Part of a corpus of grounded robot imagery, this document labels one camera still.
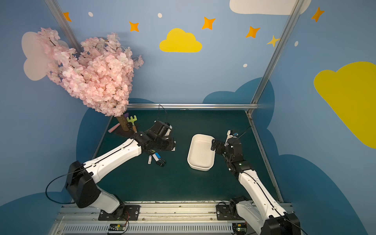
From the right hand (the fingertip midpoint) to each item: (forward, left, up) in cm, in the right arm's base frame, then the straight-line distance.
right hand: (221, 140), depth 84 cm
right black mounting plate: (-33, -4, -16) cm, 37 cm away
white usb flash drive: (-7, +44, -16) cm, 47 cm away
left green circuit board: (-44, +52, -17) cm, 70 cm away
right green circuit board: (-40, -10, -19) cm, 45 cm away
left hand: (-4, +26, +1) cm, 27 cm away
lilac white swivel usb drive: (-4, +41, -17) cm, 45 cm away
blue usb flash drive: (-3, +40, -16) cm, 43 cm away
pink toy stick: (+15, +77, -14) cm, 79 cm away
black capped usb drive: (-7, +35, -16) cm, 40 cm away
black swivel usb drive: (-9, +37, -17) cm, 41 cm away
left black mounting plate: (-38, +48, -9) cm, 62 cm away
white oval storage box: (-2, +11, -19) cm, 22 cm away
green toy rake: (+25, +66, -15) cm, 72 cm away
